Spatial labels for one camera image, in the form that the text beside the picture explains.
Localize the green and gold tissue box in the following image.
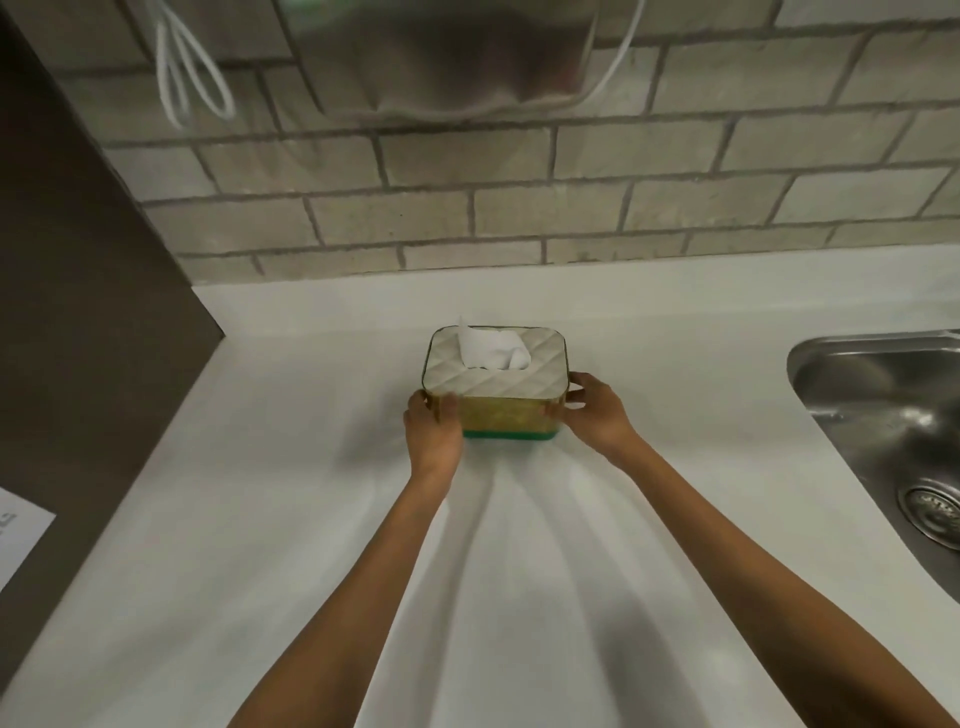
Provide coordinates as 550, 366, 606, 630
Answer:
420, 324, 571, 440

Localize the stainless steel sink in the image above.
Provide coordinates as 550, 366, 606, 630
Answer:
786, 330, 960, 579

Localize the dark brown cabinet panel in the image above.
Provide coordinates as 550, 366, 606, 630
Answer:
0, 15, 226, 676

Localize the sink drain strainer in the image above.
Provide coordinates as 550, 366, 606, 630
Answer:
897, 483, 960, 552

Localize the person's right hand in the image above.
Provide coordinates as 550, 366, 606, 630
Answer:
564, 371, 640, 454

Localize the person's right forearm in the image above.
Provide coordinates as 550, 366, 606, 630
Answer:
609, 435, 960, 728

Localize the person's left forearm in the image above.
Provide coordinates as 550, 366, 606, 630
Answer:
226, 468, 451, 728

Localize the person's left hand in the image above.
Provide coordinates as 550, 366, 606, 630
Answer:
403, 390, 465, 483

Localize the white tissue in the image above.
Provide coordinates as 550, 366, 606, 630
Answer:
457, 315, 534, 372

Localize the white cable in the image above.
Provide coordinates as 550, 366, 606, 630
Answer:
142, 0, 238, 129

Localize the white paper sheet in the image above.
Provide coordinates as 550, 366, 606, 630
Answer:
0, 486, 57, 594

